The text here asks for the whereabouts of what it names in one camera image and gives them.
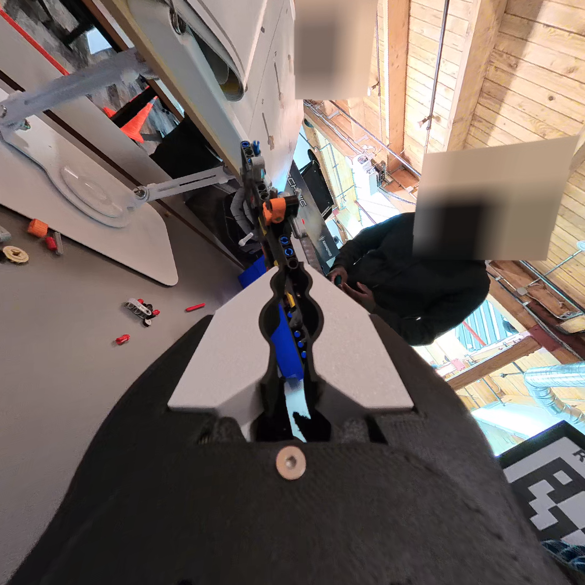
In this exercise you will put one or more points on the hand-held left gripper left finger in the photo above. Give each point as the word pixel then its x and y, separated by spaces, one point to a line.
pixel 219 361

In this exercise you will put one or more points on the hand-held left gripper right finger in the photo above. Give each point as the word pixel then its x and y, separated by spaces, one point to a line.
pixel 361 365

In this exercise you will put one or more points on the lego car chassis assembly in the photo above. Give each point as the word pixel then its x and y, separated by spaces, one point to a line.
pixel 274 208

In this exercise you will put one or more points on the person's right forearm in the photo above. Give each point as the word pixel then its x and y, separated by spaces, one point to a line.
pixel 569 555

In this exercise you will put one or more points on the black lego set box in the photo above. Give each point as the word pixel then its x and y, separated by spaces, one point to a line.
pixel 315 196

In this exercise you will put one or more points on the red thin pin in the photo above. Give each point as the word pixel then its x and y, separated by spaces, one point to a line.
pixel 195 307

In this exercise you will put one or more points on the black connector with red pins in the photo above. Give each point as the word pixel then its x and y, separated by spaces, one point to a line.
pixel 147 321

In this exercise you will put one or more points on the short grey liftarm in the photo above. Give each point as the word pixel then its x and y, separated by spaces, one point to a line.
pixel 136 307

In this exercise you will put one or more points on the white ceiling device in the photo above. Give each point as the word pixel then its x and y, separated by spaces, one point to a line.
pixel 368 176

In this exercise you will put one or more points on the grey axle strip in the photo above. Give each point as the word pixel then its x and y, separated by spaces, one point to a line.
pixel 59 243

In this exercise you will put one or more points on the small red bush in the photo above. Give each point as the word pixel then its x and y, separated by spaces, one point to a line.
pixel 50 243

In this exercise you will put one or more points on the orange bush piece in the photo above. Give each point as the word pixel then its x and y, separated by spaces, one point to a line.
pixel 37 227

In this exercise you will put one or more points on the tan gear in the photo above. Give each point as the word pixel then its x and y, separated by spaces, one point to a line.
pixel 16 254

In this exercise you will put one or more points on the orange traffic cone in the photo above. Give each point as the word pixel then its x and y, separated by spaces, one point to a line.
pixel 137 123

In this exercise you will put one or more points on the rolled grey mat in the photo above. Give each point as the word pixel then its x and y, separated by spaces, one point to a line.
pixel 228 68

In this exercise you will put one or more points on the white partition panel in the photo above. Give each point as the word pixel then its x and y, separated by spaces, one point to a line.
pixel 256 68

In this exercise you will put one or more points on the silver ventilation duct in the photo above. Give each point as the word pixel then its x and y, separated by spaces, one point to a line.
pixel 544 388

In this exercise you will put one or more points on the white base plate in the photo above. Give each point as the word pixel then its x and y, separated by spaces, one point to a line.
pixel 114 242

